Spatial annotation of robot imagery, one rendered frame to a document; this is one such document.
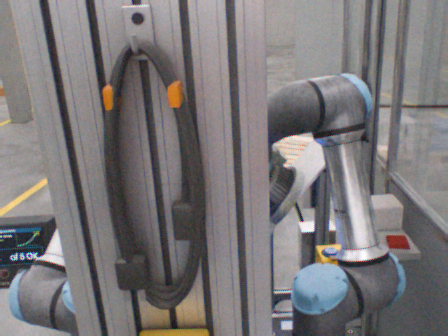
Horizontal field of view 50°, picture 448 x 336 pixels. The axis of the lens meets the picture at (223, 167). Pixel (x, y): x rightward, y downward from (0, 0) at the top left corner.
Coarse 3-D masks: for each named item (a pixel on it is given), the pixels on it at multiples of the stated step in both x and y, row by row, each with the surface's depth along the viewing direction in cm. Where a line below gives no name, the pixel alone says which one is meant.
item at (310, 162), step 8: (304, 144) 203; (312, 144) 196; (304, 152) 198; (312, 152) 191; (320, 152) 184; (296, 160) 200; (304, 160) 193; (312, 160) 186; (320, 160) 180; (304, 168) 188; (312, 168) 182; (320, 168) 176; (312, 176) 178; (304, 184) 179
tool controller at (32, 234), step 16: (0, 224) 136; (16, 224) 136; (32, 224) 136; (48, 224) 136; (0, 240) 136; (16, 240) 136; (32, 240) 136; (48, 240) 136; (16, 256) 137; (32, 256) 137; (16, 272) 137; (0, 288) 138
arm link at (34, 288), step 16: (48, 256) 111; (32, 272) 109; (48, 272) 108; (64, 272) 109; (16, 288) 107; (32, 288) 107; (48, 288) 106; (16, 304) 106; (32, 304) 105; (48, 304) 104; (32, 320) 106; (48, 320) 104
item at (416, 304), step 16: (384, 176) 227; (416, 224) 193; (416, 240) 194; (432, 240) 179; (432, 256) 180; (416, 272) 196; (432, 272) 181; (416, 288) 197; (432, 288) 182; (400, 304) 217; (416, 304) 198; (432, 304) 182; (384, 320) 240; (400, 320) 218; (416, 320) 199; (432, 320) 183
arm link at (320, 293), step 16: (304, 272) 104; (320, 272) 103; (336, 272) 102; (304, 288) 100; (320, 288) 99; (336, 288) 98; (352, 288) 101; (304, 304) 99; (320, 304) 97; (336, 304) 98; (352, 304) 101; (304, 320) 100; (320, 320) 99; (336, 320) 99; (352, 320) 104
